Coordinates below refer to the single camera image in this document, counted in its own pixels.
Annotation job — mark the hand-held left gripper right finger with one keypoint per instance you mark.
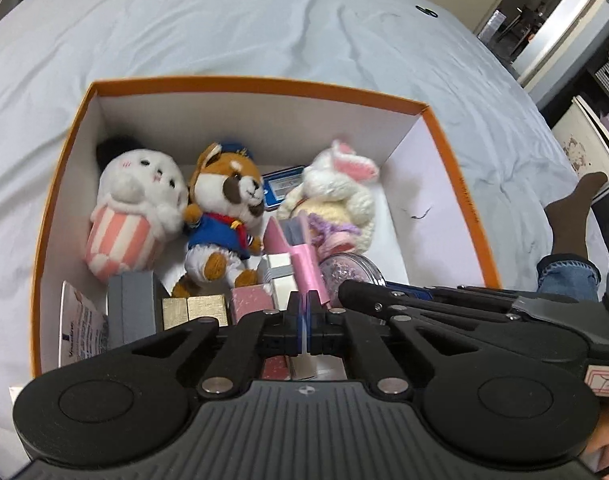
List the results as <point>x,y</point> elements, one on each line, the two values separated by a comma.
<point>315,320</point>

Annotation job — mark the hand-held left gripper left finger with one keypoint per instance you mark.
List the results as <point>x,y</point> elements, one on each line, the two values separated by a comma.
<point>297,320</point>

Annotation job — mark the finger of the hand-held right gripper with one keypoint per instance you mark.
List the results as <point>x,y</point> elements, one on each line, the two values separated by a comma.
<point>364,296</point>
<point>399,287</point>

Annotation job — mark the round glitter jar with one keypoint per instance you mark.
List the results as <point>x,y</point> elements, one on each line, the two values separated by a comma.
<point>349,270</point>

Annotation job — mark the pink oblong case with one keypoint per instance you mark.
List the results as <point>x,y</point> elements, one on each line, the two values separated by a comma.
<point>252,305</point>

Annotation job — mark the pink wallet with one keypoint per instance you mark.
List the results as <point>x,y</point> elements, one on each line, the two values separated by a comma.
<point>304,270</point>

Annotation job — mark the white long case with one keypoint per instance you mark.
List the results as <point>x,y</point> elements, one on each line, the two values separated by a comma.
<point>277,265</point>

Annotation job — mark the orange cardboard box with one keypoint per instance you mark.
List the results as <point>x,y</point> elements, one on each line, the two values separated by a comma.
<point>434,195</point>

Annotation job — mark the gold brown box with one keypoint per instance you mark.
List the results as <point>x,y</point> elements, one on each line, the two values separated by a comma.
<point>194,310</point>

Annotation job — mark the white crochet bunny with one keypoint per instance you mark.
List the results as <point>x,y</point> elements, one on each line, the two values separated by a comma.
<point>334,185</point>

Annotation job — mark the blue card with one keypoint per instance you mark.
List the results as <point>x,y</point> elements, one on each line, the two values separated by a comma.
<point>282,185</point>

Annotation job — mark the red panda plush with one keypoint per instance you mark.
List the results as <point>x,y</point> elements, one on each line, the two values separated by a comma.
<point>224,195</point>

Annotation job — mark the grey box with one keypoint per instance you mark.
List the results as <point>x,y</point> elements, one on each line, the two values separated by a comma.
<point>132,305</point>

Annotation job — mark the white plush with black ear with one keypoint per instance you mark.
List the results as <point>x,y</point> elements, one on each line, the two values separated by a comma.
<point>134,185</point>

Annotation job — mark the person's right hand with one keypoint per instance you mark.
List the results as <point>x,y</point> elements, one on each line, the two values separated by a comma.
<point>607,435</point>

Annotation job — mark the person's right leg in jeans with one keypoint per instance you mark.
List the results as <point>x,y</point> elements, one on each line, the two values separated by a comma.
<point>567,275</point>

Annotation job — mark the cream printed board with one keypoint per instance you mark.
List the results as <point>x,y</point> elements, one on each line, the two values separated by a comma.
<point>584,145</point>

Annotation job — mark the white door frame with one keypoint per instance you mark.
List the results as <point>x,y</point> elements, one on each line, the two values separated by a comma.
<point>569,25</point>

